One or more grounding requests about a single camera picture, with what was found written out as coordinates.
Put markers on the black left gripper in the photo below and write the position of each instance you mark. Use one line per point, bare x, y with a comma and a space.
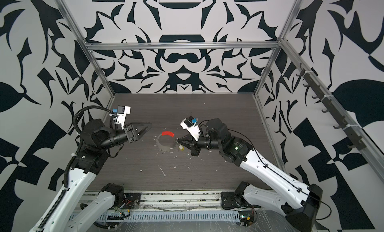
131, 134

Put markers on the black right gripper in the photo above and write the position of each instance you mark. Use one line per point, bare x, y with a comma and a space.
194, 145

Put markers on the red handled wire keyring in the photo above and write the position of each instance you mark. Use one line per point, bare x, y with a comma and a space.
166, 142

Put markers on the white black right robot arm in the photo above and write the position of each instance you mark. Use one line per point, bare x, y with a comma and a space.
238, 151

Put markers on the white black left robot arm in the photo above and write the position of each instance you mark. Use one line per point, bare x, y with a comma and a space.
94, 149

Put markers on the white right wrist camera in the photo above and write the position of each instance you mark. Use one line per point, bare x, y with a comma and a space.
191, 125

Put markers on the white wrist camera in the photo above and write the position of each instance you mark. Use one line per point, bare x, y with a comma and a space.
191, 125
118, 116

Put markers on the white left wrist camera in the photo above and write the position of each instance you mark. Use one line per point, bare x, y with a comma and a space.
118, 116

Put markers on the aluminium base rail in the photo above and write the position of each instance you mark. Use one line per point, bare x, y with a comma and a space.
183, 200

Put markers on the white slotted cable duct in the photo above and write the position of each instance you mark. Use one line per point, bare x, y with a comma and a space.
175, 216

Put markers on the black wall hook rack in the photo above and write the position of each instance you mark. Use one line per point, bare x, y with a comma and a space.
333, 107

